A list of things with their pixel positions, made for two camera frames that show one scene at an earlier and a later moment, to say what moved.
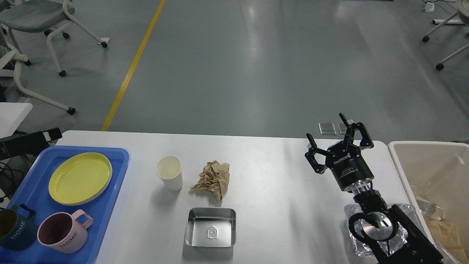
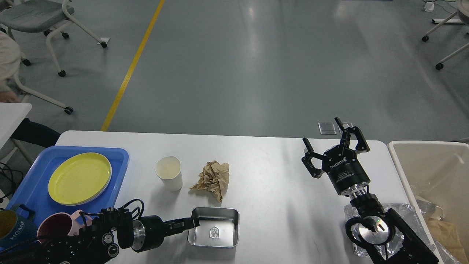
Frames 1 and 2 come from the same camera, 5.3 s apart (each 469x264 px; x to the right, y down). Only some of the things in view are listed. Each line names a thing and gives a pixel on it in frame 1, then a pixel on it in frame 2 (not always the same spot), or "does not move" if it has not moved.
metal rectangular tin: x=211 y=227 does not move
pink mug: x=63 y=232 does not move
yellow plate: x=80 y=178 does not move
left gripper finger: x=29 y=144 to x=149 y=231
